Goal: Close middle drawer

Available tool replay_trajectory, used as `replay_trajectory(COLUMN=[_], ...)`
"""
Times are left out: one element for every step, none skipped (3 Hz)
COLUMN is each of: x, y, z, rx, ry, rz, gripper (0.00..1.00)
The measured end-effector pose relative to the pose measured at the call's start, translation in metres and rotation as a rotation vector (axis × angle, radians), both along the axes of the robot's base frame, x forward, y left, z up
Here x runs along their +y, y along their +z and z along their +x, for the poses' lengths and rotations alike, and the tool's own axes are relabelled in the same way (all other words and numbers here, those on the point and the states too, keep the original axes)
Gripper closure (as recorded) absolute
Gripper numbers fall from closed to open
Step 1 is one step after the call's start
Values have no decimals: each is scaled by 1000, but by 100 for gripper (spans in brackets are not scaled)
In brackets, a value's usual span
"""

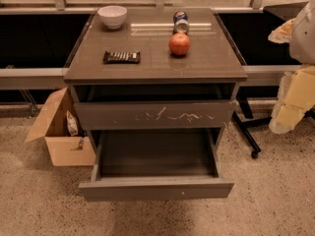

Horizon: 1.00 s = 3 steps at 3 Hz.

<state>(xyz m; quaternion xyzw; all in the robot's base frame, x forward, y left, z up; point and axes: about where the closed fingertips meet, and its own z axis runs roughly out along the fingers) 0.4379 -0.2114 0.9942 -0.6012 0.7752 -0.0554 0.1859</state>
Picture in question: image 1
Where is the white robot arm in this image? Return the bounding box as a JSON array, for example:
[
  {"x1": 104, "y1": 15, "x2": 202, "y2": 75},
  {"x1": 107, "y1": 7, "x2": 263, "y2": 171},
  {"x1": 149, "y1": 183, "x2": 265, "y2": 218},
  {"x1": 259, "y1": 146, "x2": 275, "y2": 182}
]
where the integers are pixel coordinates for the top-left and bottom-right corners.
[{"x1": 268, "y1": 0, "x2": 315, "y2": 134}]

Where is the white crumpled bag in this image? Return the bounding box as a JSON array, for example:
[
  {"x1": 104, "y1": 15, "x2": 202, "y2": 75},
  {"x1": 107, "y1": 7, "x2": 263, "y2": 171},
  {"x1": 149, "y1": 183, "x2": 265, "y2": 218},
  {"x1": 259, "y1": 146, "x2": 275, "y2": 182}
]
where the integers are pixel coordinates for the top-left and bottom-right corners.
[{"x1": 66, "y1": 111, "x2": 79, "y2": 136}]

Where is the white ceramic bowl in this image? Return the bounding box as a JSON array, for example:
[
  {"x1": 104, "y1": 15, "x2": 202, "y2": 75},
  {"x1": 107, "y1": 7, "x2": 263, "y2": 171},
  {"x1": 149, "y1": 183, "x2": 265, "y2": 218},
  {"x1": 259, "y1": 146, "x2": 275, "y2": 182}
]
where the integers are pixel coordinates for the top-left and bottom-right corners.
[{"x1": 97, "y1": 5, "x2": 127, "y2": 29}]

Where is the blue soda can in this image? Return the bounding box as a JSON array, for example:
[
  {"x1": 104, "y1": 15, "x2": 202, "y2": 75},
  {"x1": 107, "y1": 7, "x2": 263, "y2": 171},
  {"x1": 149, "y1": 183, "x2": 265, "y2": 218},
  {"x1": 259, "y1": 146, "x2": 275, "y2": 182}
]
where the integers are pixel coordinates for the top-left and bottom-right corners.
[{"x1": 173, "y1": 11, "x2": 189, "y2": 33}]

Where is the grey drawer cabinet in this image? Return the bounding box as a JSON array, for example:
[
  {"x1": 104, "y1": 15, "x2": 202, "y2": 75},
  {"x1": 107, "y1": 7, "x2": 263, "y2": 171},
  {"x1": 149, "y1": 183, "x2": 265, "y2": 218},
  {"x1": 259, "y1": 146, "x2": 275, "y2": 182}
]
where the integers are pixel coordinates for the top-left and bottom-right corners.
[{"x1": 63, "y1": 6, "x2": 248, "y2": 149}]

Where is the red apple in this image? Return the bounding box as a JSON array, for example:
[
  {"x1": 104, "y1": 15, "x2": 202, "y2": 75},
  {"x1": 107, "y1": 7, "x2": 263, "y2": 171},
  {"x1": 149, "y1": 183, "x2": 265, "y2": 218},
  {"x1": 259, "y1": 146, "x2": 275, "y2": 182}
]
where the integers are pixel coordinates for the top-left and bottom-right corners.
[{"x1": 168, "y1": 33, "x2": 190, "y2": 56}]

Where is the black rolling stand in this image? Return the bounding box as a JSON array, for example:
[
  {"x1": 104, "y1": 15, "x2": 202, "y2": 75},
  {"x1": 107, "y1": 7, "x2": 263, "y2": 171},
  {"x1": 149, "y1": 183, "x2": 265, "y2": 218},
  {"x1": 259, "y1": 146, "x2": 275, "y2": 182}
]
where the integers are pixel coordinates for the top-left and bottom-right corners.
[{"x1": 231, "y1": 1, "x2": 315, "y2": 159}]

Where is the dark chocolate bar wrapper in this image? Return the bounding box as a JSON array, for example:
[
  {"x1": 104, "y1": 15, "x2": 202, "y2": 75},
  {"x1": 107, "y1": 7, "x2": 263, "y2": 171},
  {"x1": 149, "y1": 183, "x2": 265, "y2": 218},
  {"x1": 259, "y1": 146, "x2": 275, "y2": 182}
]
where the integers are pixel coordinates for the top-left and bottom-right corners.
[{"x1": 103, "y1": 51, "x2": 140, "y2": 64}]

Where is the scratched grey upper drawer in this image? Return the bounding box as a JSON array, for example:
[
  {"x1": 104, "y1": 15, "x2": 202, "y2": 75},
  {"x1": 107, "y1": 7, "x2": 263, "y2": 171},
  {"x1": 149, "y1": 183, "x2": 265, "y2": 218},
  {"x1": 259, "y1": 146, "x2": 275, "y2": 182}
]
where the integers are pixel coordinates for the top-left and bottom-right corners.
[{"x1": 74, "y1": 100, "x2": 235, "y2": 130}]

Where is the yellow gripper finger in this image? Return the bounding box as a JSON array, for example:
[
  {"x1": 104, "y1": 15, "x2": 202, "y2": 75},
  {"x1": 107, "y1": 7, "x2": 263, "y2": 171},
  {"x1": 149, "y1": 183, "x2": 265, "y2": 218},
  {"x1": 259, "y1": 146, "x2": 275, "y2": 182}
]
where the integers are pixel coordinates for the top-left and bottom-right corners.
[
  {"x1": 269, "y1": 64, "x2": 315, "y2": 134},
  {"x1": 268, "y1": 19, "x2": 295, "y2": 44}
]

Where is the brown cardboard box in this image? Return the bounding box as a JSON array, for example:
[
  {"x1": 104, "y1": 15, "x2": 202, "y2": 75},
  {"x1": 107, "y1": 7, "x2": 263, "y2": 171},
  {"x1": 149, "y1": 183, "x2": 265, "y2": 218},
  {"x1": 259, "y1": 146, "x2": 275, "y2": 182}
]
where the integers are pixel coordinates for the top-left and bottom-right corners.
[{"x1": 26, "y1": 88, "x2": 95, "y2": 166}]

